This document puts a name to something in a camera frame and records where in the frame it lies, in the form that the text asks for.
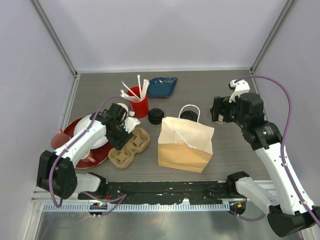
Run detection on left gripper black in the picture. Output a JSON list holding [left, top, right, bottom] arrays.
[[106, 121, 134, 150]]

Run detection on brown pulp cup carrier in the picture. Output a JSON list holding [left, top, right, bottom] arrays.
[[108, 127, 150, 169]]

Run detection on stack of black lids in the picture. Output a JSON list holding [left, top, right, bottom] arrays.
[[147, 108, 165, 125]]

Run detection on brown paper bag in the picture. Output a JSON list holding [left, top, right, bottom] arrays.
[[157, 104, 215, 173]]

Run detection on stack of white paper cups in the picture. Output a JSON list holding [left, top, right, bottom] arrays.
[[117, 102, 130, 113]]

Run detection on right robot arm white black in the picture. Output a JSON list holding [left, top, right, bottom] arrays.
[[210, 92, 320, 238]]

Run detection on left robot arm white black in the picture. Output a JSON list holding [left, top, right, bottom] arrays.
[[36, 103, 140, 200]]

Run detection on red round tray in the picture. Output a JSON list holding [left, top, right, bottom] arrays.
[[63, 117, 113, 170]]

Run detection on red straw holder cup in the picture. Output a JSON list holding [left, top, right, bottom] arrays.
[[127, 86, 149, 119]]

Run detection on white paper plates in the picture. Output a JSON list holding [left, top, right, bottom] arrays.
[[73, 115, 108, 150]]

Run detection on pink mug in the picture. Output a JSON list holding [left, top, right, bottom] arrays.
[[51, 128, 70, 149]]

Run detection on blue ceramic leaf dish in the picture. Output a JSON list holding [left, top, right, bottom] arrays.
[[147, 77, 178, 98]]

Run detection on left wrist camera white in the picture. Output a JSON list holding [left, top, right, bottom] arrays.
[[124, 111, 141, 133]]

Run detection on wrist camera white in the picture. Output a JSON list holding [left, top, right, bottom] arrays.
[[124, 111, 141, 133], [228, 79, 250, 103]]

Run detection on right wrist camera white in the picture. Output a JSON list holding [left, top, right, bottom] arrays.
[[228, 79, 250, 103]]

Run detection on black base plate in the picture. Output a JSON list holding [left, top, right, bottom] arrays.
[[91, 181, 244, 205]]

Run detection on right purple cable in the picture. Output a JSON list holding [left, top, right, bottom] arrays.
[[228, 75, 320, 240]]

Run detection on white slotted cable duct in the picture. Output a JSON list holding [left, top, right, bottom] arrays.
[[42, 201, 230, 213]]

